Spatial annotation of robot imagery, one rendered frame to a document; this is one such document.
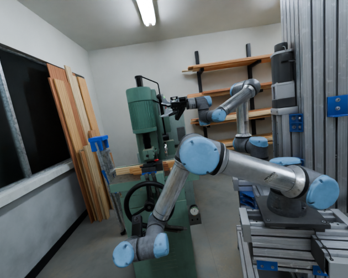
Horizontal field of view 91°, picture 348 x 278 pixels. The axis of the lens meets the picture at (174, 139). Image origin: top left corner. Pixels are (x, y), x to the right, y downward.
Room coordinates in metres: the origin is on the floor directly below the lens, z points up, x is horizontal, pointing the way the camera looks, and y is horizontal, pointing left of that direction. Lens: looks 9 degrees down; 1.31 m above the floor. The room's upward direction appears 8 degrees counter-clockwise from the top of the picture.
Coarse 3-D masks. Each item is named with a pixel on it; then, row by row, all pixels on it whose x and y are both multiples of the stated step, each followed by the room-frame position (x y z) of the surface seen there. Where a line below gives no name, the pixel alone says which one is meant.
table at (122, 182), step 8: (168, 168) 1.23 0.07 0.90; (120, 176) 1.21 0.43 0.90; (128, 176) 1.19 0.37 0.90; (136, 176) 1.16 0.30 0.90; (192, 176) 1.09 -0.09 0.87; (112, 184) 1.07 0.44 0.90; (120, 184) 1.07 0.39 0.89; (128, 184) 1.07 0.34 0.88; (112, 192) 1.07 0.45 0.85; (144, 192) 0.98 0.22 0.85; (152, 192) 0.98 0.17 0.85
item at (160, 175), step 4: (160, 172) 1.00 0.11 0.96; (140, 176) 0.98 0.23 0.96; (144, 176) 0.98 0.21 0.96; (156, 176) 0.98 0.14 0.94; (160, 176) 0.98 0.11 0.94; (164, 176) 1.05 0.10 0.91; (144, 180) 0.98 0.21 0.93; (152, 180) 0.98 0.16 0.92; (160, 180) 0.98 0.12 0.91; (164, 180) 0.99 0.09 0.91; (164, 184) 0.99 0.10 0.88; (144, 188) 0.98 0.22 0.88
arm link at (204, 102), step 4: (204, 96) 1.16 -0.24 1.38; (208, 96) 1.15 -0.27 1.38; (196, 100) 1.13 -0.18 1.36; (200, 100) 1.13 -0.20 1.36; (204, 100) 1.13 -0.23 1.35; (208, 100) 1.13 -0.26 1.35; (196, 104) 1.13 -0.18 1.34; (200, 104) 1.13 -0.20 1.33; (204, 104) 1.13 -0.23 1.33; (208, 104) 1.14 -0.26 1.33; (196, 108) 1.15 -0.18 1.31; (200, 108) 1.14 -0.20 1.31; (204, 108) 1.13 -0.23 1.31
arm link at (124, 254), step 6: (126, 240) 0.58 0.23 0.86; (132, 240) 0.57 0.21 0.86; (120, 246) 0.54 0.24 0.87; (126, 246) 0.54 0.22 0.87; (132, 246) 0.55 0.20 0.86; (114, 252) 0.53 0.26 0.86; (120, 252) 0.53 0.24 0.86; (126, 252) 0.52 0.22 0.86; (132, 252) 0.53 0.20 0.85; (114, 258) 0.52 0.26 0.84; (120, 258) 0.52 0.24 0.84; (126, 258) 0.52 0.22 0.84; (132, 258) 0.52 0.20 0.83; (120, 264) 0.51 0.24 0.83; (126, 264) 0.51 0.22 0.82
